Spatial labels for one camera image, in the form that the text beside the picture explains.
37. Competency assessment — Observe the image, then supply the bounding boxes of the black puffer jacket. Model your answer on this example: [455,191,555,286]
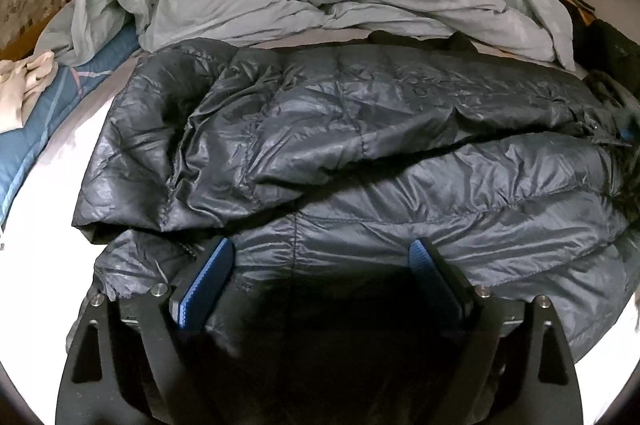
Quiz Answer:
[73,33,639,423]

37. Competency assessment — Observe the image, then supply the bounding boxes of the black clothes pile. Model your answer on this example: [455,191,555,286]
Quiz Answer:
[560,0,639,99]

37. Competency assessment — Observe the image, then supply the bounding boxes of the blue quilt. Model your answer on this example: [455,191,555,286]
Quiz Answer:
[0,24,139,221]

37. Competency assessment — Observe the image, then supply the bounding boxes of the beige crumpled cloth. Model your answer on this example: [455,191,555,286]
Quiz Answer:
[0,50,58,133]

